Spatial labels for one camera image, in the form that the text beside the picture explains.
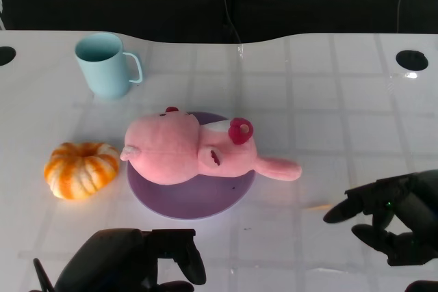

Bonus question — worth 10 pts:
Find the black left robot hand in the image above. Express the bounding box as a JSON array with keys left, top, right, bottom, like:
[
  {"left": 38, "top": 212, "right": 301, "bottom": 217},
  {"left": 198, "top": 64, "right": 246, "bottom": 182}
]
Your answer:
[{"left": 53, "top": 228, "right": 207, "bottom": 292}]

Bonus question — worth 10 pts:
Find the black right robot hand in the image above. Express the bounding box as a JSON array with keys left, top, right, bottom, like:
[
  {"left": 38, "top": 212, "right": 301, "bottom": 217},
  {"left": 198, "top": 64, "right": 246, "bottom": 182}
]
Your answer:
[{"left": 322, "top": 168, "right": 438, "bottom": 267}]

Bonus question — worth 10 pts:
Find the pink plush beaver doll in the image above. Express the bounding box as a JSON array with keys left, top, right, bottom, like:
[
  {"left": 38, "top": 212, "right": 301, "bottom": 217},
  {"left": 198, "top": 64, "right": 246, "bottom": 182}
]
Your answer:
[{"left": 119, "top": 106, "right": 302, "bottom": 186}]

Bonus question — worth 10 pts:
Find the lavender round plate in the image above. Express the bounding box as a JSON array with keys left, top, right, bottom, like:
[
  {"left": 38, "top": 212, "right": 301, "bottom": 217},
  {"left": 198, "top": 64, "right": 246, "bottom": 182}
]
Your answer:
[{"left": 126, "top": 110, "right": 257, "bottom": 220}]

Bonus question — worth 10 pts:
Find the orange white striped pumpkin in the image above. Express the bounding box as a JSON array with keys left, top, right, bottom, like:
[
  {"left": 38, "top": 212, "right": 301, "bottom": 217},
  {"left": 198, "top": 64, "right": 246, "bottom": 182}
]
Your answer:
[{"left": 43, "top": 142, "right": 121, "bottom": 200}]

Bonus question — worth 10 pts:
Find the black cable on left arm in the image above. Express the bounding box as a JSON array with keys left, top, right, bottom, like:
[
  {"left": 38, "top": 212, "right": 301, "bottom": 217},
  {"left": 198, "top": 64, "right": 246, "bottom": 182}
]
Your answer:
[{"left": 32, "top": 257, "right": 55, "bottom": 292}]

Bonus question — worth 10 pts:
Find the light blue handled mug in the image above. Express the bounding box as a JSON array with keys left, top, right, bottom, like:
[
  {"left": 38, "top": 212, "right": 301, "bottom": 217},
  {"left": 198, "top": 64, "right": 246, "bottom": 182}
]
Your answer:
[{"left": 74, "top": 32, "right": 144, "bottom": 100}]

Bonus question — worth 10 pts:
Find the thin white hanging cable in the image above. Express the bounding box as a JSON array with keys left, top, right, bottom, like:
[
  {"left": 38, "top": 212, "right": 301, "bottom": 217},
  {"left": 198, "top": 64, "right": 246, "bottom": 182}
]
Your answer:
[{"left": 222, "top": 0, "right": 242, "bottom": 45}]

